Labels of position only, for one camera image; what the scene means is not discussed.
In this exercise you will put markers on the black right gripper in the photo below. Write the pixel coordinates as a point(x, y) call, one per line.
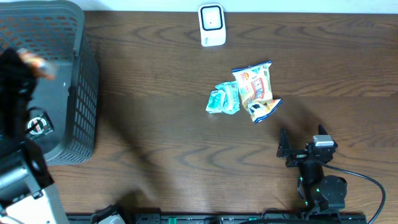
point(284, 150)

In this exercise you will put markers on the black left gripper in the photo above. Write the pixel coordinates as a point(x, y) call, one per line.
point(15, 79)

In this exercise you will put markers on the orange tissue pack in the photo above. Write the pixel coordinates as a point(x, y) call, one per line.
point(41, 67)

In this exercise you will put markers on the roll of tape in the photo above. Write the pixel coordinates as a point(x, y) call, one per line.
point(39, 126)

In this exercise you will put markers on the green wet wipes pack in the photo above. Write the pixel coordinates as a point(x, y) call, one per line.
point(231, 101)

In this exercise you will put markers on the small green wipes pack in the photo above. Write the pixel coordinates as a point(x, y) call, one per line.
point(216, 101)

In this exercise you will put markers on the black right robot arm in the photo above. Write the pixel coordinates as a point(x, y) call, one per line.
point(322, 193)

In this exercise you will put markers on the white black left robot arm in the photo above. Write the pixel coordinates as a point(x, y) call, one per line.
point(28, 191)

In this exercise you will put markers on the white barcode scanner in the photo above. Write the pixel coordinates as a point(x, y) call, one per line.
point(212, 25)

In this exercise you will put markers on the black plastic mesh basket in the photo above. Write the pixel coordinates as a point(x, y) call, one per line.
point(54, 31)

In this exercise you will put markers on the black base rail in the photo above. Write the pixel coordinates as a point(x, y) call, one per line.
point(269, 217)

